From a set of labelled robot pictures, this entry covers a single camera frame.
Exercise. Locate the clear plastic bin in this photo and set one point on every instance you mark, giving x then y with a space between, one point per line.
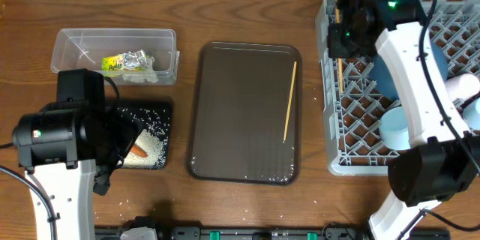
78 48

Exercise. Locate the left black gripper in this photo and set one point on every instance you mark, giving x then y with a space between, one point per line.
127 127

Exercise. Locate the light blue bowl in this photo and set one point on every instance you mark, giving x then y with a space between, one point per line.
393 129

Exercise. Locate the white tissue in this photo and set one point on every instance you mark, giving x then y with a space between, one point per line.
147 75

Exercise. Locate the dark blue plate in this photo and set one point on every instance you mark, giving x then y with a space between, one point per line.
384 82

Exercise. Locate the wooden chopstick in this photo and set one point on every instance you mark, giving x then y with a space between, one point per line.
290 100
339 60

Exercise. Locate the green snack wrapper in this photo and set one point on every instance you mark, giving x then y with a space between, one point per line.
129 61

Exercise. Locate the pile of white rice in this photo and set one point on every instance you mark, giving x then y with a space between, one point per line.
154 138

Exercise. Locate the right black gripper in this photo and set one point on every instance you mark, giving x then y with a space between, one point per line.
335 48

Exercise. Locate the brown serving tray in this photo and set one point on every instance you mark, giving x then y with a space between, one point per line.
239 110

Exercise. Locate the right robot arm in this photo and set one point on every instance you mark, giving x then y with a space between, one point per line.
443 158

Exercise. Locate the black waste tray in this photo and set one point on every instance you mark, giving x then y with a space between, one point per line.
134 103

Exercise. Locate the light blue cup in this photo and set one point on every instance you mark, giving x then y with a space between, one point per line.
471 115

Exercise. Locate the grey dishwasher rack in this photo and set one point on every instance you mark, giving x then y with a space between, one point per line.
351 120

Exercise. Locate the orange carrot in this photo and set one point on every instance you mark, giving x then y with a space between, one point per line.
136 150

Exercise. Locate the pale pink cup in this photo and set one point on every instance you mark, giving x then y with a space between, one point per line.
462 87

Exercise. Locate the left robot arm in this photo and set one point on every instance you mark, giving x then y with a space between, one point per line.
69 150

